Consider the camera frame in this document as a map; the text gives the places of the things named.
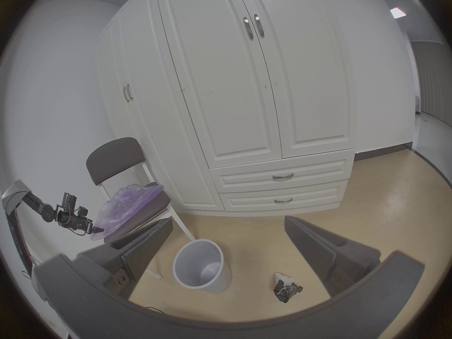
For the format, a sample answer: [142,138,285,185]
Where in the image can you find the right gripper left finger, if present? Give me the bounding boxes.
[76,218,174,299]

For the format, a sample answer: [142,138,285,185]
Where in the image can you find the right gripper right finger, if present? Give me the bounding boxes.
[284,216,382,300]

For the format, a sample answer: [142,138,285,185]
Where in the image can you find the purple plastic bag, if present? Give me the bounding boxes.
[90,184,165,241]

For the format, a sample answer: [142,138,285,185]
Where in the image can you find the black plastic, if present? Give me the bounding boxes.
[274,279,303,303]

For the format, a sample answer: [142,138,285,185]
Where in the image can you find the white trash bin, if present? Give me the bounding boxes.
[172,239,232,293]

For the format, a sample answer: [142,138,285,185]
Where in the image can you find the white chair dark grey cushions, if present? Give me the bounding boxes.
[86,137,196,281]

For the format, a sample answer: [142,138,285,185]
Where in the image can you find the white wardrobe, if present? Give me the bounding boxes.
[95,0,355,213]

